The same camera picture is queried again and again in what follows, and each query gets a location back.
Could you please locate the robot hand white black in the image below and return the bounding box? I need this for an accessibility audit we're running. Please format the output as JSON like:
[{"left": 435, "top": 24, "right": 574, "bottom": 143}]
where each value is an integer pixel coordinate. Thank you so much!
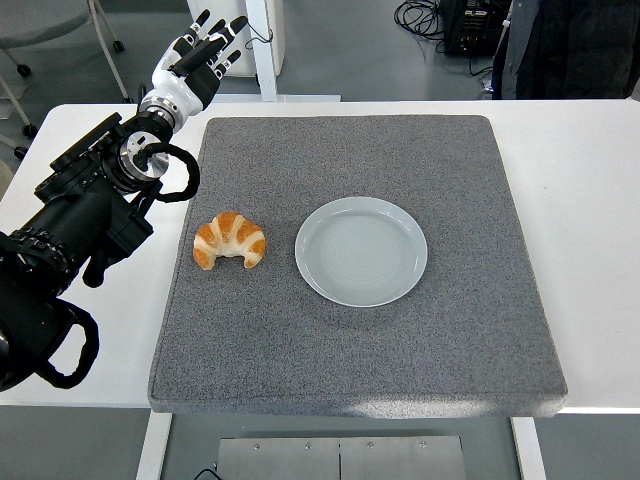
[{"left": 149, "top": 8, "right": 249, "bottom": 115}]

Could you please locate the croissant bread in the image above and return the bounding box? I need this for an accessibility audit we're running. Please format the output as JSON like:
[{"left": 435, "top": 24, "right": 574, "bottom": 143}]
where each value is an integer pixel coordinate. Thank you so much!
[{"left": 192, "top": 211, "right": 267, "bottom": 271}]

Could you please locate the pale grey round plate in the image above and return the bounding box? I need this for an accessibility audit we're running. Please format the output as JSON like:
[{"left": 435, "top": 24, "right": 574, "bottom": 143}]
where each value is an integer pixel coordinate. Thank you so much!
[{"left": 294, "top": 196, "right": 429, "bottom": 308}]

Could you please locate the grey metal plate with screws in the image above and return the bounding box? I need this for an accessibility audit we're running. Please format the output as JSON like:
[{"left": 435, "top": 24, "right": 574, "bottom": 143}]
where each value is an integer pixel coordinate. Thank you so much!
[{"left": 215, "top": 435, "right": 467, "bottom": 480}]

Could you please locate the white cabinet box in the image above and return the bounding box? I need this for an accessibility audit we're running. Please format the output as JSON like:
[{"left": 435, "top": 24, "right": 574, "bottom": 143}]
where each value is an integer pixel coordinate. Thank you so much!
[{"left": 187, "top": 0, "right": 285, "bottom": 79}]

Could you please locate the white column stand with foot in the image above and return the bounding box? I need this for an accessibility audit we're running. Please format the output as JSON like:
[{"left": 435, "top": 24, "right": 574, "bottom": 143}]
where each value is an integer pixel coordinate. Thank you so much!
[{"left": 200, "top": 0, "right": 342, "bottom": 104}]

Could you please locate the grey chair with casters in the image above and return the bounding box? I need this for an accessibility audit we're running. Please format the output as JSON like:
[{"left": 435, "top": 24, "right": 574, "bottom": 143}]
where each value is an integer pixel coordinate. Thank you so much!
[{"left": 0, "top": 0, "right": 149, "bottom": 161}]

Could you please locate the black electronics box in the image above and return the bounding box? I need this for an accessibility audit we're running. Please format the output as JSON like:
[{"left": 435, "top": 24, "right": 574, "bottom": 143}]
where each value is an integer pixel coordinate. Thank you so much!
[{"left": 438, "top": 0, "right": 514, "bottom": 57}]

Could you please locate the grey felt mat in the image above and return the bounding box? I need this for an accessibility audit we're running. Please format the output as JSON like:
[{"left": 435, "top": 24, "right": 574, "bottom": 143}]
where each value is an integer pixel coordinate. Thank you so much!
[{"left": 147, "top": 115, "right": 570, "bottom": 419}]

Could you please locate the white table leg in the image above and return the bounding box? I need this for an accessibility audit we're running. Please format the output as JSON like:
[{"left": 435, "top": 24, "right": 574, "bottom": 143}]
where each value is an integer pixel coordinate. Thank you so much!
[
  {"left": 509, "top": 415, "right": 547, "bottom": 480},
  {"left": 135, "top": 410, "right": 174, "bottom": 480}
]

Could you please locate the person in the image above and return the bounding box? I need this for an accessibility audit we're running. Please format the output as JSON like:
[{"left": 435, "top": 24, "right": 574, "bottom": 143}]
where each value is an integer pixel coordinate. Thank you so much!
[{"left": 492, "top": 0, "right": 640, "bottom": 101}]

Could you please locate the thin black cable on column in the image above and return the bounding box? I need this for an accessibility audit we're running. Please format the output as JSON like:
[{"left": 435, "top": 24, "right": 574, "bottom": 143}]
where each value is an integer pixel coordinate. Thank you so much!
[{"left": 244, "top": 27, "right": 275, "bottom": 51}]

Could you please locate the black floor cables bundle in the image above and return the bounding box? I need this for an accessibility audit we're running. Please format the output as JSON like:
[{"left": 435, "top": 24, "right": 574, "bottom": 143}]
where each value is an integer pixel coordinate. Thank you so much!
[{"left": 394, "top": 0, "right": 449, "bottom": 55}]

